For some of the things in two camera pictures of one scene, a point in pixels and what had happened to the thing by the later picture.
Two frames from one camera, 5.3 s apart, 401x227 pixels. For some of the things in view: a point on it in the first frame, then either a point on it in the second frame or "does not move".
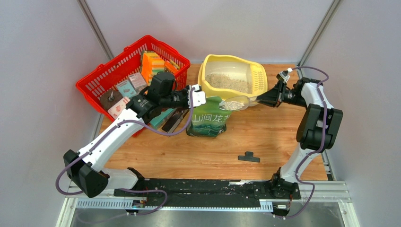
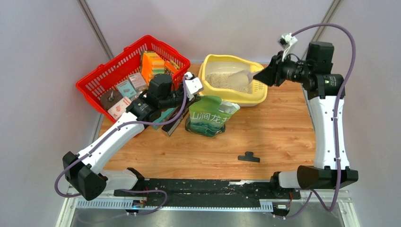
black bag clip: (249, 157) does not move
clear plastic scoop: (239, 102) -> (241, 78)
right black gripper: (272, 98) -> (268, 74)
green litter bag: (209, 120) does not move
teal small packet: (126, 89) does not move
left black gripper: (185, 92) does not move
